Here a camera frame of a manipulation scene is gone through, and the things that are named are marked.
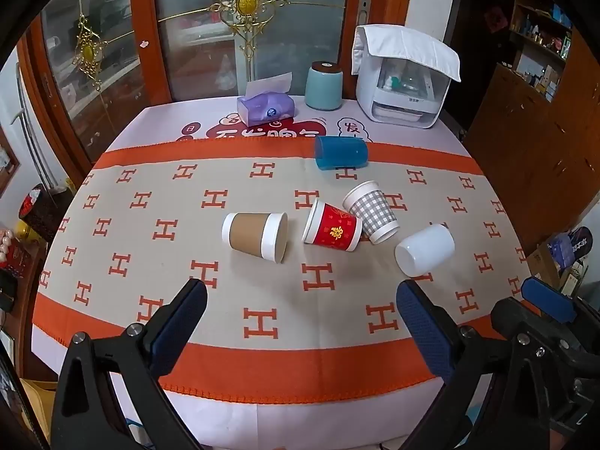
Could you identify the wooden glass door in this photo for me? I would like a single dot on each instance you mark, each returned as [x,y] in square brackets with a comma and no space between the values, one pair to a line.
[85,69]

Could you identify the blue plastic cup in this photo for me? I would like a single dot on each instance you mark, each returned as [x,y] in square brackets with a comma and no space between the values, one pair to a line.
[339,152]

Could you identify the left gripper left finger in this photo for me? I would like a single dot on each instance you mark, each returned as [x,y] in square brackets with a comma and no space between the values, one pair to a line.
[87,413]

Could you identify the white plastic cup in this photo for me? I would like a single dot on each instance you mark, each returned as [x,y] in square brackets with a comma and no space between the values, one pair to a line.
[424,250]

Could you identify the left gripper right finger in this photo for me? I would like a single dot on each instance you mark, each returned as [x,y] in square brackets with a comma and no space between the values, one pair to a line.
[489,398]

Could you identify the white countertop appliance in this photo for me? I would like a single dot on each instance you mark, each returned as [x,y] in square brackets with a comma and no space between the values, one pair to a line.
[400,92]

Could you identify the white cloth on appliance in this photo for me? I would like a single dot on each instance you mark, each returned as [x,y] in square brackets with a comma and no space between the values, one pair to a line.
[383,40]

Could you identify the grey checked paper cup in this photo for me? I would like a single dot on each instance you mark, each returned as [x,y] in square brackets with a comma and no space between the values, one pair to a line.
[367,202]

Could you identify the orange beige H-pattern tablecloth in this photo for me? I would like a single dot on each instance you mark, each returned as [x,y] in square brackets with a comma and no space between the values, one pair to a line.
[309,353]

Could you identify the light blue canister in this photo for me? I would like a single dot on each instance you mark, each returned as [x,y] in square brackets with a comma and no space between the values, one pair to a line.
[324,86]

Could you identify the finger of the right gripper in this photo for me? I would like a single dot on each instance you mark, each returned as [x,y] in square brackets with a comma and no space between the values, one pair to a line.
[548,300]

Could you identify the purple tissue pack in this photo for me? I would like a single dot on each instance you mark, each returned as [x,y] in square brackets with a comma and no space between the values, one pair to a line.
[266,100]

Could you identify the brown paper cup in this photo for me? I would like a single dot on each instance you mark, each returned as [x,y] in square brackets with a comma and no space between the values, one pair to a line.
[263,235]

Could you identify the dark wooden shelf cabinet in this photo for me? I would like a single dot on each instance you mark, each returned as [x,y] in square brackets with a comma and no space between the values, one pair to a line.
[536,134]

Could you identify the red paper cup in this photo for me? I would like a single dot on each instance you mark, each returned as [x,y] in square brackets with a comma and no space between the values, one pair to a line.
[331,227]

